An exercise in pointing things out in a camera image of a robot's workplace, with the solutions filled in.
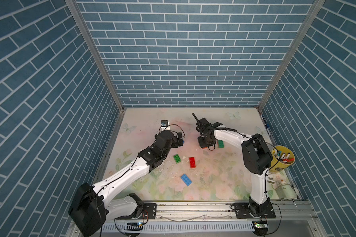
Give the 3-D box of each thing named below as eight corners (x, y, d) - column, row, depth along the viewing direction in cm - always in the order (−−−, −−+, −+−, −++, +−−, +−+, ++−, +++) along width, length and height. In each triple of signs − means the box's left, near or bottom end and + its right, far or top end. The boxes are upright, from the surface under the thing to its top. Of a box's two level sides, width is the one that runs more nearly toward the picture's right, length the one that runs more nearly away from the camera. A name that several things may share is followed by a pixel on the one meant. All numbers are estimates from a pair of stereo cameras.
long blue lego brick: (180, 178, 87) (180, 177, 85) (184, 174, 88) (184, 173, 87) (188, 186, 84) (188, 185, 82) (192, 182, 85) (192, 181, 84)
